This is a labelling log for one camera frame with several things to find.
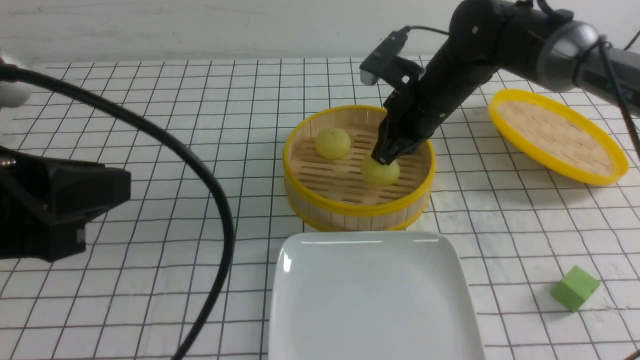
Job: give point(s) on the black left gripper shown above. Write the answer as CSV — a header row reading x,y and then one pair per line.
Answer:
x,y
46,203

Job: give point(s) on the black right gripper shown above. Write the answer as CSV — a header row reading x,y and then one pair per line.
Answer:
x,y
414,115

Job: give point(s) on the yellow steamed bun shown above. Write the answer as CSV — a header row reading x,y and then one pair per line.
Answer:
x,y
332,143
378,174

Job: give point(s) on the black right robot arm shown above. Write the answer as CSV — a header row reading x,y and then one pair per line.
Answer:
x,y
541,45

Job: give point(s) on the white square plate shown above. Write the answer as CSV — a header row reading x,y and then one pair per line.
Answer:
x,y
371,295

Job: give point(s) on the yellow rimmed bamboo steamer basket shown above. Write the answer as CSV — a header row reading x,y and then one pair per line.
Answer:
x,y
332,195

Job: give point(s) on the yellow rimmed bamboo steamer lid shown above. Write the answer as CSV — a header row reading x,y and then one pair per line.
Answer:
x,y
558,137

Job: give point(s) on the white grid tablecloth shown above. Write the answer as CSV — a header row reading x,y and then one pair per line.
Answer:
x,y
517,226

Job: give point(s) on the green foam cube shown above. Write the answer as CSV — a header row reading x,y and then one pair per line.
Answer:
x,y
574,289

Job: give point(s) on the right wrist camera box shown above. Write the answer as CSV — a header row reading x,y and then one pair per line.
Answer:
x,y
385,63

